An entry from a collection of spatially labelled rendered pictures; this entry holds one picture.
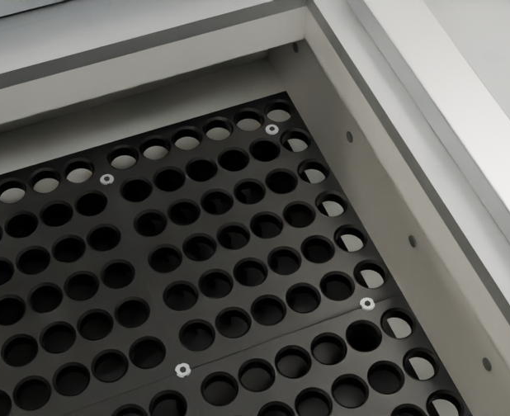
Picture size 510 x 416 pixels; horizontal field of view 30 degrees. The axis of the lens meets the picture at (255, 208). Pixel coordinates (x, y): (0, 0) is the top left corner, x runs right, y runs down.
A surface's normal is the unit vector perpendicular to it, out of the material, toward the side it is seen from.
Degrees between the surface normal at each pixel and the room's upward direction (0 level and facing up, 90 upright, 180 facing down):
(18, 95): 90
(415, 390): 0
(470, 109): 0
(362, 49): 0
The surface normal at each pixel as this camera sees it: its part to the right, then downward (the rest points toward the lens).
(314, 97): -0.93, 0.30
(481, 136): 0.01, -0.58
